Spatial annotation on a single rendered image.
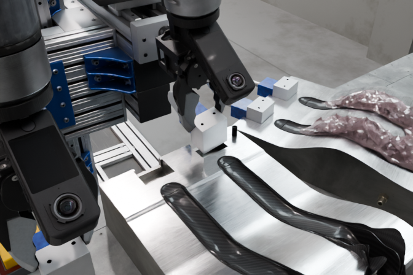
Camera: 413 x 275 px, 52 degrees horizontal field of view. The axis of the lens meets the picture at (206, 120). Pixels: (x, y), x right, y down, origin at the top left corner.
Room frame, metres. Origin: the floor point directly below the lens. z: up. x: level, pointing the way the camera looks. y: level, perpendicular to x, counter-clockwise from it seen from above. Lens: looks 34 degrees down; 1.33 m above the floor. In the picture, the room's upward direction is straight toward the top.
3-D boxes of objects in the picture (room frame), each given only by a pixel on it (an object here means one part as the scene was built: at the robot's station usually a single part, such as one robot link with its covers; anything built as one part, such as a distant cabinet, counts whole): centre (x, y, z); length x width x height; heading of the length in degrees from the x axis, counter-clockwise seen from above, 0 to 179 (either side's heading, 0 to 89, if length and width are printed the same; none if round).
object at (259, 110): (0.74, -0.07, 0.85); 0.13 x 0.05 x 0.05; 54
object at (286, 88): (0.83, -0.13, 0.85); 0.13 x 0.05 x 0.05; 54
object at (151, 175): (0.51, 0.08, 0.87); 0.05 x 0.05 x 0.04; 37
